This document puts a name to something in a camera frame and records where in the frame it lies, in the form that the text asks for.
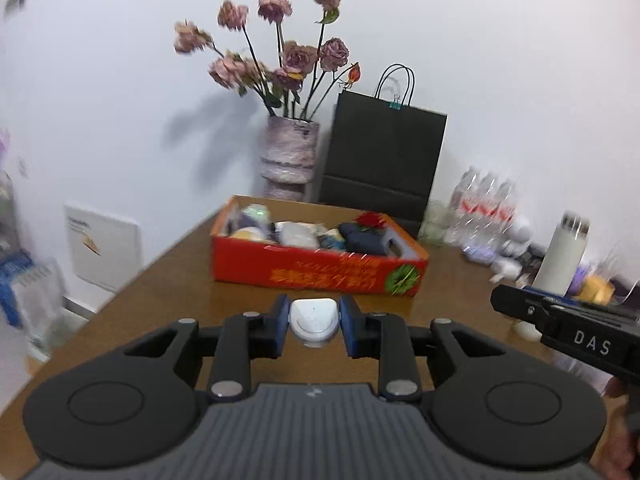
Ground blue and white box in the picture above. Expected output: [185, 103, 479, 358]
[0, 254, 66, 346]

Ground black paper bag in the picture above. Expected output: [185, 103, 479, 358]
[318, 63, 449, 226]

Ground white earbuds case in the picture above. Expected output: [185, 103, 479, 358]
[288, 297, 341, 350]

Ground clear water bottle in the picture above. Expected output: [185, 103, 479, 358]
[470, 172, 501, 248]
[492, 177, 519, 248]
[447, 165, 481, 246]

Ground white wall panel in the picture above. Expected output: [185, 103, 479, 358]
[63, 203, 144, 294]

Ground red cardboard box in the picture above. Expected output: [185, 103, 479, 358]
[209, 194, 430, 300]

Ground purple foil packet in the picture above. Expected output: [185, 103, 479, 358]
[462, 242, 501, 264]

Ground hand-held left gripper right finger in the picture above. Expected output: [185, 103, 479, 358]
[339, 293, 494, 403]

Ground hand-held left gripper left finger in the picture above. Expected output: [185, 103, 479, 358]
[122, 293, 291, 402]

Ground blue snack packet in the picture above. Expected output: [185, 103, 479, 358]
[317, 229, 347, 252]

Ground iridescent ball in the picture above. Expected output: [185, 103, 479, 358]
[242, 203, 274, 226]

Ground white charger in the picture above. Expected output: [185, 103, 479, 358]
[492, 258, 524, 281]

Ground white thermos bottle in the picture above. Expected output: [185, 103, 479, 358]
[532, 211, 591, 296]

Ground pale yellow item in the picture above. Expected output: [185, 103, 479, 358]
[228, 226, 269, 242]

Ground yellow pouch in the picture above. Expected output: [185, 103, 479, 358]
[579, 274, 616, 306]

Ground clear glass jar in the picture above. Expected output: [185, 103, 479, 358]
[418, 199, 451, 247]

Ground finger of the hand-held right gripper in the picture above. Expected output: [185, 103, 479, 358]
[490, 283, 547, 334]
[520, 287, 640, 322]

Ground person's right hand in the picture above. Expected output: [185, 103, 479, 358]
[599, 375, 640, 480]

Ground navy blue pouch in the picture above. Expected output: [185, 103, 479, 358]
[339, 222, 389, 256]

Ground white astronaut figure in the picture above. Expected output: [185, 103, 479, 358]
[502, 214, 534, 259]

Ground dried pink roses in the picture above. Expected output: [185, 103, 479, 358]
[173, 0, 361, 121]

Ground mottled pink ceramic vase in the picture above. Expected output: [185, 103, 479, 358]
[259, 115, 321, 204]

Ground wooden desktop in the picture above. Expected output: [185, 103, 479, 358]
[0, 195, 640, 480]

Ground white plastic tissue pack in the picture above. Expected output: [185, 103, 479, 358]
[274, 220, 321, 250]

